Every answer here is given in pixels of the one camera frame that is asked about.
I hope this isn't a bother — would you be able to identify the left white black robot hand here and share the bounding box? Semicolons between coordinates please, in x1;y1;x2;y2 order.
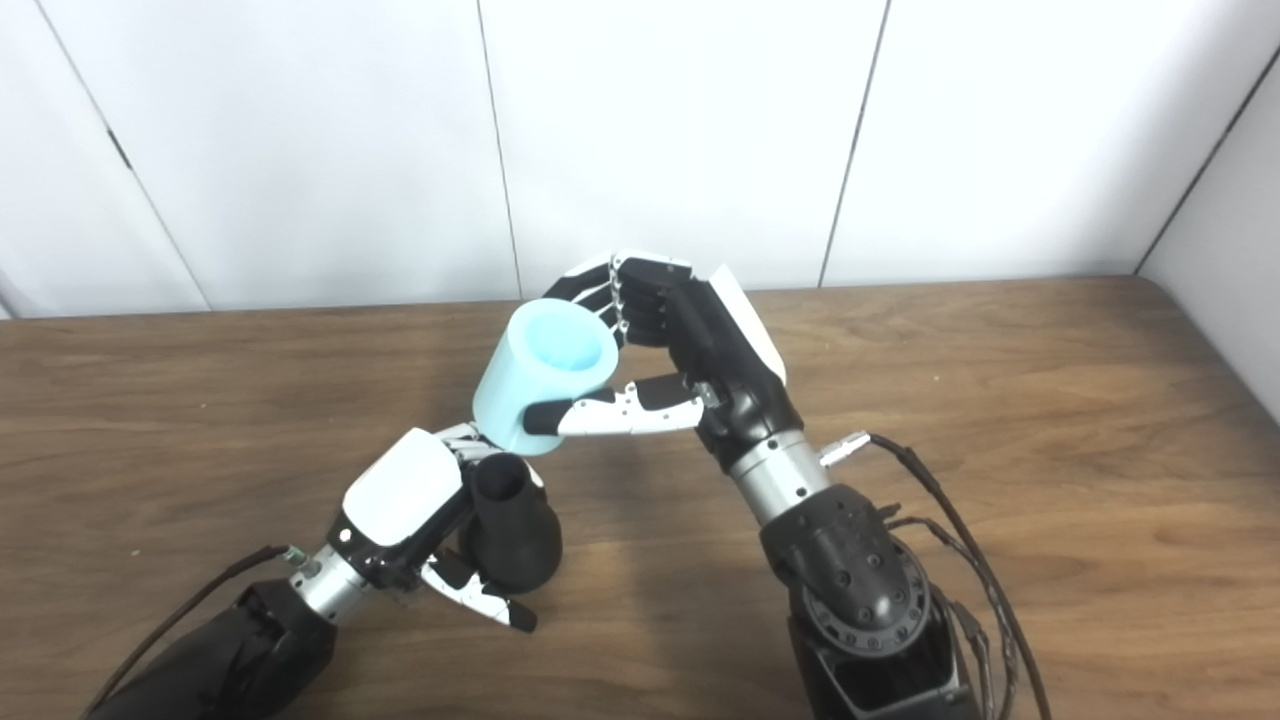
328;422;549;633

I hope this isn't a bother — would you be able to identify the black funnel-shaped nozzle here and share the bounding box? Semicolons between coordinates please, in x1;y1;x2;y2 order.
458;453;563;593

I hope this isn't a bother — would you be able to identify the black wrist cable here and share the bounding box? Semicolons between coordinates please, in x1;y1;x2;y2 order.
820;430;1053;720
80;545;306;718

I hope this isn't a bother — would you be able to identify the light-blue cylindrical hose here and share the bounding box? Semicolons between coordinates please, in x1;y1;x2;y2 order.
471;301;619;458

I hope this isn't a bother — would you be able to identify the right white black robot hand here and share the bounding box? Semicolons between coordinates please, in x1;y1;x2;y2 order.
522;250;804;476

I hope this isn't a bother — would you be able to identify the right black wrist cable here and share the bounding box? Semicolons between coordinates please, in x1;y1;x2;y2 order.
820;430;1053;720

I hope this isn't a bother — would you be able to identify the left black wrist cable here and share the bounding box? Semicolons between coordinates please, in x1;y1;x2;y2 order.
80;545;306;718

